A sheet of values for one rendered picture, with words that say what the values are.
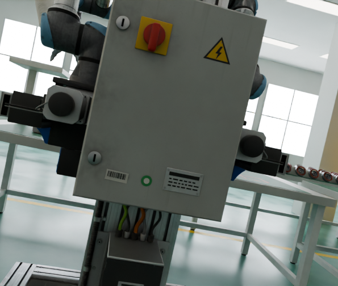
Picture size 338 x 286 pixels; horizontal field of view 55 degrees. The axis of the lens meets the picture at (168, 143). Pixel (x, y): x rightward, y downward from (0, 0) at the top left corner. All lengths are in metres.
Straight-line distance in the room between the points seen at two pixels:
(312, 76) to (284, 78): 0.79
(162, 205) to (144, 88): 0.26
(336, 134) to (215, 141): 5.06
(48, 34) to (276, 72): 8.39
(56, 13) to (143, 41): 0.62
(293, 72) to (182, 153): 8.92
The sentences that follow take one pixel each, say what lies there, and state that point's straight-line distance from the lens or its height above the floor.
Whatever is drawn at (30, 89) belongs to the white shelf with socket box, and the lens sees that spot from 2.82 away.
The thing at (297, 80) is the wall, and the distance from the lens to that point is 9.60.
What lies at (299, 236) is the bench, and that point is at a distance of 3.23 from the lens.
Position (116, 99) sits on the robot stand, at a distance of 0.70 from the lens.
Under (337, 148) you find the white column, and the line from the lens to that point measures 5.77.
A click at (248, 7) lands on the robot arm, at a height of 1.55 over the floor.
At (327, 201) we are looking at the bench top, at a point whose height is 0.73.
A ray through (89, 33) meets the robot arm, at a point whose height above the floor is 1.22.
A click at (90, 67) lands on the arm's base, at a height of 1.10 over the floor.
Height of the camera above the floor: 0.94
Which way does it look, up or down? 2 degrees down
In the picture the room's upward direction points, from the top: 12 degrees clockwise
